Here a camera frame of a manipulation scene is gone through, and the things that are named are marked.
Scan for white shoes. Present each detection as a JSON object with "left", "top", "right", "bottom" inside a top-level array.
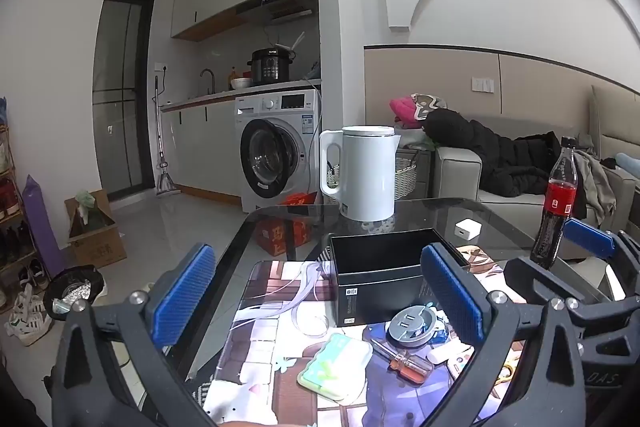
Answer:
[{"left": 5, "top": 284, "right": 53, "bottom": 347}]

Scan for green tissue pack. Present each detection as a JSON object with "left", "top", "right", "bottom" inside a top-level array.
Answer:
[{"left": 297, "top": 333, "right": 373, "bottom": 400}]

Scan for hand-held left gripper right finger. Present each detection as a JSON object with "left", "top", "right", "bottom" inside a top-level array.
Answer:
[{"left": 420, "top": 243, "right": 586, "bottom": 427}]

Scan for white washing machine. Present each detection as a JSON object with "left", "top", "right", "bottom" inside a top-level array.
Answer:
[{"left": 235, "top": 89, "right": 322, "bottom": 214}]

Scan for printed cloth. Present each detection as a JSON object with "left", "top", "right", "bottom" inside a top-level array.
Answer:
[{"left": 410, "top": 93, "right": 448, "bottom": 120}]

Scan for orange handled screwdriver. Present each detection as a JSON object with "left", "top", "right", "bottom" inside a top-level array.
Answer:
[{"left": 370, "top": 338, "right": 435, "bottom": 385}]

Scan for red gift box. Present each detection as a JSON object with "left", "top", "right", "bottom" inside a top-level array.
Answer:
[{"left": 255, "top": 193, "right": 318, "bottom": 257}]

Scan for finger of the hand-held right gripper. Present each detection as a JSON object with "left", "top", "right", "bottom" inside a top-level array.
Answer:
[
  {"left": 502, "top": 256, "right": 626, "bottom": 334},
  {"left": 564, "top": 218, "right": 640, "bottom": 293}
]

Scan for pink cloth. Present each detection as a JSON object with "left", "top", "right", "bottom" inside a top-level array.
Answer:
[{"left": 390, "top": 97, "right": 426, "bottom": 125}]

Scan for grey clothes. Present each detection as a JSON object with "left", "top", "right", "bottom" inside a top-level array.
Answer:
[{"left": 575, "top": 149, "right": 618, "bottom": 228}]

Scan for black framed glass door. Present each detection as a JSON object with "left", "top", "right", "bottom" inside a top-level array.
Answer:
[{"left": 92, "top": 0, "right": 155, "bottom": 202}]

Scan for white base cabinet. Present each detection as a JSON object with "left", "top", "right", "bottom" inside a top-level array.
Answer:
[{"left": 160, "top": 99, "right": 243, "bottom": 202}]

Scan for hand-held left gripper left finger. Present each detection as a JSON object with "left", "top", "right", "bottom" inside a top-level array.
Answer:
[{"left": 50, "top": 243, "right": 221, "bottom": 427}]

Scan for black pressure cooker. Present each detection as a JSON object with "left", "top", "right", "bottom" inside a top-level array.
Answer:
[{"left": 250, "top": 48, "right": 293, "bottom": 85}]

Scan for range hood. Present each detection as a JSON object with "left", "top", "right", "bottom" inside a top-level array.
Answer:
[{"left": 235, "top": 0, "right": 319, "bottom": 25}]

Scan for woven basket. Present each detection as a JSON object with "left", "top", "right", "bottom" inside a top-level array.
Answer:
[{"left": 327, "top": 152, "right": 418, "bottom": 202}]

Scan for cola bottle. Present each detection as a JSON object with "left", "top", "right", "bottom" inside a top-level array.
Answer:
[{"left": 529, "top": 137, "right": 579, "bottom": 270}]

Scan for printed desk mat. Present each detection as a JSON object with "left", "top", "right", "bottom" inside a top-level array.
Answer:
[{"left": 197, "top": 247, "right": 531, "bottom": 427}]

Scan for mop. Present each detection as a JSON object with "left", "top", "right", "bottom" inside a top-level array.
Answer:
[{"left": 153, "top": 76, "right": 182, "bottom": 196}]

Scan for brown cardboard box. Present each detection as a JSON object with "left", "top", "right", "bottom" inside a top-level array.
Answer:
[{"left": 64, "top": 189, "right": 127, "bottom": 269}]

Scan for grey sofa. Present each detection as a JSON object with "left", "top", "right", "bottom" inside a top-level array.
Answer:
[{"left": 432, "top": 84, "right": 640, "bottom": 258}]

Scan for clear round ring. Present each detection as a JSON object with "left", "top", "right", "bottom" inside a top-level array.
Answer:
[{"left": 295, "top": 313, "right": 330, "bottom": 339}]

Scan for white electric kettle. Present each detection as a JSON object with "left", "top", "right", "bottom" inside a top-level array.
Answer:
[{"left": 319, "top": 125, "right": 402, "bottom": 223}]

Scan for shoe rack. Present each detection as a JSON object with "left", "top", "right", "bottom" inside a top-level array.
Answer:
[{"left": 0, "top": 97, "right": 38, "bottom": 308}]

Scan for beige cushion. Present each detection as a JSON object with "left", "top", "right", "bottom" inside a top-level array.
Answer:
[{"left": 590, "top": 84, "right": 640, "bottom": 158}]

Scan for purple bag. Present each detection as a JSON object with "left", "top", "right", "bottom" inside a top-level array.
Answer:
[{"left": 21, "top": 175, "right": 66, "bottom": 278}]

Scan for black trash bin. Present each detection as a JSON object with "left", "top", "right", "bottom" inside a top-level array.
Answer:
[{"left": 43, "top": 265, "right": 107, "bottom": 323}]

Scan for black cardboard box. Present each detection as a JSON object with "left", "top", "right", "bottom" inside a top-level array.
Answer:
[{"left": 328, "top": 228, "right": 471, "bottom": 328}]

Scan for round grey hub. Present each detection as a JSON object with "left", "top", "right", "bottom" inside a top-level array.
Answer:
[{"left": 387, "top": 304, "right": 438, "bottom": 348}]

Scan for black jacket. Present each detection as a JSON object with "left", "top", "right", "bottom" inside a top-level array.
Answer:
[{"left": 424, "top": 108, "right": 563, "bottom": 198}]

